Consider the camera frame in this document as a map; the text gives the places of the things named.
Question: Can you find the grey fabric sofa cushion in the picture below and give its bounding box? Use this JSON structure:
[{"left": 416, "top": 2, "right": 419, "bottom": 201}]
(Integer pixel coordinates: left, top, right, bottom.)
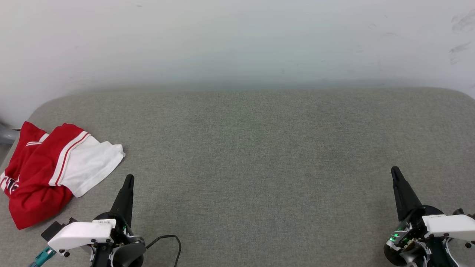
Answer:
[{"left": 0, "top": 87, "right": 475, "bottom": 267}]

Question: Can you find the teal cable connector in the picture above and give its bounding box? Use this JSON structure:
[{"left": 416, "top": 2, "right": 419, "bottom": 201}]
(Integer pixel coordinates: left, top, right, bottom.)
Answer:
[{"left": 29, "top": 247, "right": 57, "bottom": 267}]

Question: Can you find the red and white shirt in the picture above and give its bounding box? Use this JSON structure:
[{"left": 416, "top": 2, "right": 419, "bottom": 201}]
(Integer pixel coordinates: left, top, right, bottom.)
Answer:
[{"left": 0, "top": 121, "right": 126, "bottom": 230}]

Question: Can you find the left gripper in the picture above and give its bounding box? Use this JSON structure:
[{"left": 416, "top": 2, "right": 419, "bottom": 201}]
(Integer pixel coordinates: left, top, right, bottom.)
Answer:
[{"left": 93, "top": 175, "right": 146, "bottom": 248}]

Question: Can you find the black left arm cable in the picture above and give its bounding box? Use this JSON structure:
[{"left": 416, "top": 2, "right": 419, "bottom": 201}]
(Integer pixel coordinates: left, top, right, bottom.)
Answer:
[{"left": 145, "top": 235, "right": 182, "bottom": 267}]

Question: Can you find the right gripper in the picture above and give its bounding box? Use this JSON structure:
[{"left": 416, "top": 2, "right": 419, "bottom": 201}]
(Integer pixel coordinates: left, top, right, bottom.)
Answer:
[{"left": 384, "top": 167, "right": 446, "bottom": 267}]

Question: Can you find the grey metal frame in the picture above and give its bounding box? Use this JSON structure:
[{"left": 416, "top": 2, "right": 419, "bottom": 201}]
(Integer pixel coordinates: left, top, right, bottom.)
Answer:
[{"left": 0, "top": 122, "right": 21, "bottom": 145}]

